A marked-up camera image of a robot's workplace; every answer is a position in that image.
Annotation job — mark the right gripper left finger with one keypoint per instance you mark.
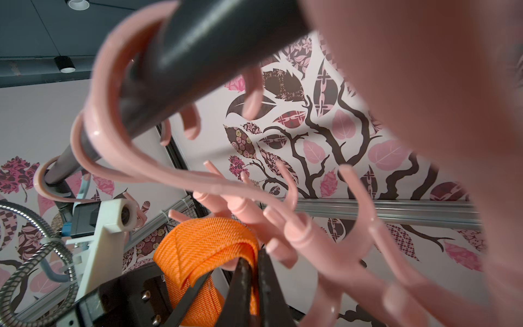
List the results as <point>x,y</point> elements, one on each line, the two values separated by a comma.
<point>236,310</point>

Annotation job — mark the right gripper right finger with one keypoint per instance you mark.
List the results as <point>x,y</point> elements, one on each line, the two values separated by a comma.
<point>274,311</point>

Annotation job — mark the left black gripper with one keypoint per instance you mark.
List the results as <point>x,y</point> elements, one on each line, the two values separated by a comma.
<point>138,298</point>

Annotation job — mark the dark orange waist bag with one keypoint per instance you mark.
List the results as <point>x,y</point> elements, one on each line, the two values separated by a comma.
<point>195,248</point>

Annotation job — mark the pink plastic hook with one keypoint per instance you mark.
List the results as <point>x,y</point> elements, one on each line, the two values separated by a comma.
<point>61,192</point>
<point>431,72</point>
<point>214,203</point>
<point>245,204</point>
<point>411,301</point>

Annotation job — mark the light blue plastic hook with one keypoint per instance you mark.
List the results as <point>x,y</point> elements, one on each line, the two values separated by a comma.
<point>83,191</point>

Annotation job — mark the left metal flex conduit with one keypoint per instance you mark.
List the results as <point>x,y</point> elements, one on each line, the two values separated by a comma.
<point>8,316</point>

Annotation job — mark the black clothes rack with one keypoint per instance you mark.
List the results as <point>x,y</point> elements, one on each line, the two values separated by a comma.
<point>157,62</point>

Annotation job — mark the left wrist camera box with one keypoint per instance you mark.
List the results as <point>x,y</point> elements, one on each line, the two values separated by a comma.
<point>103,260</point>

